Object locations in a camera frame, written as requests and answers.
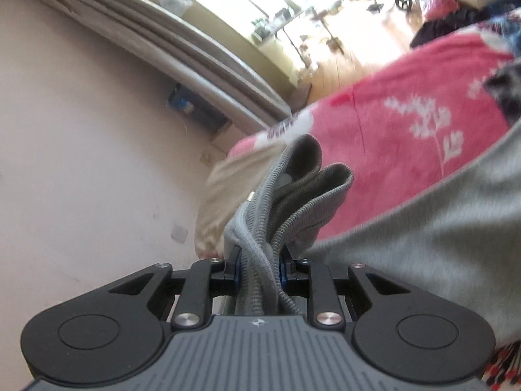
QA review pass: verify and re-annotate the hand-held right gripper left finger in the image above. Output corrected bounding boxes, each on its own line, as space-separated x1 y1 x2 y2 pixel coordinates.
108 245 245 331

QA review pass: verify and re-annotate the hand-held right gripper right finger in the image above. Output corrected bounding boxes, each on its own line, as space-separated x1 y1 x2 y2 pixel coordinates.
279 246 412 331

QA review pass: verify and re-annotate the grey hoodie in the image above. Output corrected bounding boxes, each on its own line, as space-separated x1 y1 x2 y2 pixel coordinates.
223 122 521 351

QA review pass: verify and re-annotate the beige folded cloth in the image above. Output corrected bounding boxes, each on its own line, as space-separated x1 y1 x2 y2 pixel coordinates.
194 157 261 259

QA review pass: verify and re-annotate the blue water dispenser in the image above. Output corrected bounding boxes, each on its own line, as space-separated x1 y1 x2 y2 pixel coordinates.
168 83 229 135

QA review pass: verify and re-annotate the red floral blanket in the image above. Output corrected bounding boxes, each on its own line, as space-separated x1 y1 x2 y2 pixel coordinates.
226 20 521 391

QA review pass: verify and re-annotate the grey curtain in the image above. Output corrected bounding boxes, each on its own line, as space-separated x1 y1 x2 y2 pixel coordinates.
20 0 291 135

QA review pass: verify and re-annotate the folding table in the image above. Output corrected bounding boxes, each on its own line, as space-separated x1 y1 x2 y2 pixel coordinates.
251 6 345 55

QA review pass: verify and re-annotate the dark cloth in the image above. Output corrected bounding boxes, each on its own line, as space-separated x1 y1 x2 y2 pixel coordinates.
410 0 521 50

